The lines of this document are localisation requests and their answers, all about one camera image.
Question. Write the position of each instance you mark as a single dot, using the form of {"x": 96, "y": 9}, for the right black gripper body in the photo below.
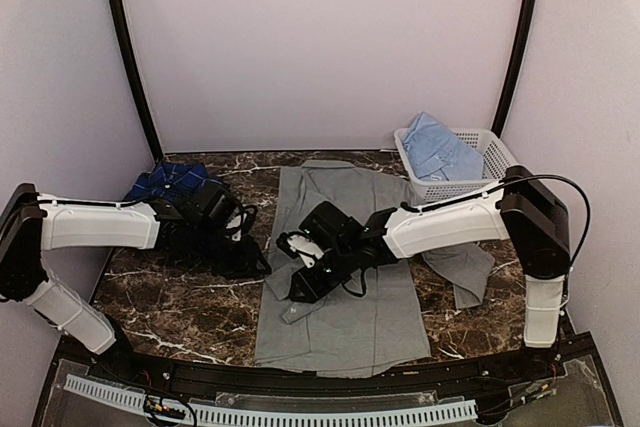
{"x": 340, "y": 269}

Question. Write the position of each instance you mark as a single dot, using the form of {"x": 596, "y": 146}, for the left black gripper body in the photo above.
{"x": 225, "y": 259}

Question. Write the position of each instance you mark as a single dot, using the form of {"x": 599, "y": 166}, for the grey long sleeve shirt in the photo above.
{"x": 340, "y": 336}

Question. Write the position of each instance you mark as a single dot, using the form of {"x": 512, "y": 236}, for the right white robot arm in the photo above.
{"x": 518, "y": 208}

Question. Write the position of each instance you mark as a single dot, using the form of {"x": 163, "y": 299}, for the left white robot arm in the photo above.
{"x": 33, "y": 223}

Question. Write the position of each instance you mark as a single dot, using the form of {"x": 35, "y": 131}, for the blue plaid folded shirt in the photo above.
{"x": 172, "y": 181}

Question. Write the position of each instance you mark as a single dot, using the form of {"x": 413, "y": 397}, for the light blue shirt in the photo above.
{"x": 435, "y": 153}

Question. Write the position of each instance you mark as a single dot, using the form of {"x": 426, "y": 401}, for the white plastic basket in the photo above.
{"x": 496, "y": 160}

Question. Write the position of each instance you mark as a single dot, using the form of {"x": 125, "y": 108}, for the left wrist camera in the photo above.
{"x": 214, "y": 209}

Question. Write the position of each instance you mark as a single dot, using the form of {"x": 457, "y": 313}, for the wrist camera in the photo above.
{"x": 325, "y": 228}
{"x": 214, "y": 209}

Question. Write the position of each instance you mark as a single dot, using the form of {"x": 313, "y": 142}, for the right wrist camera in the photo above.
{"x": 325, "y": 228}

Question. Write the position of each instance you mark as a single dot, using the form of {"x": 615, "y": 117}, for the white slotted cable duct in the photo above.
{"x": 136, "y": 402}

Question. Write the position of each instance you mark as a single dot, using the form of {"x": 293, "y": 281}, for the left black frame post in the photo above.
{"x": 129, "y": 61}

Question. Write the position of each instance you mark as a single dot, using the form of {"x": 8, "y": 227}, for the black frame post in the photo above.
{"x": 129, "y": 61}
{"x": 525, "y": 17}

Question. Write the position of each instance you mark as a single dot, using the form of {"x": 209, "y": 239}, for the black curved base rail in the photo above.
{"x": 498, "y": 382}

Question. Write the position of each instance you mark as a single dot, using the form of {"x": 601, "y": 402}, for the right black frame post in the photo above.
{"x": 525, "y": 17}

